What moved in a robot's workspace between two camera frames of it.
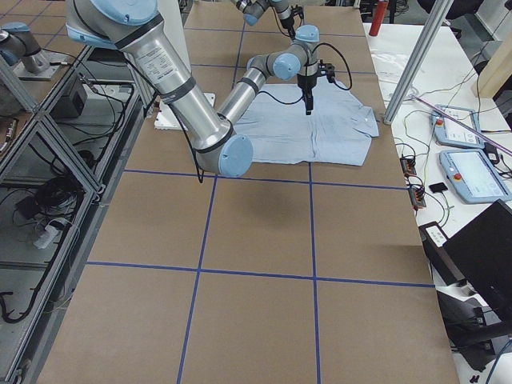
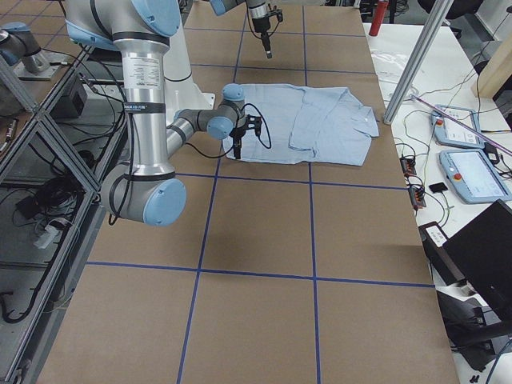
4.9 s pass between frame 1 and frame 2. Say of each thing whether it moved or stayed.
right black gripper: moved
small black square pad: stayed
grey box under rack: stayed
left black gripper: moved
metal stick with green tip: stayed
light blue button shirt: stayed
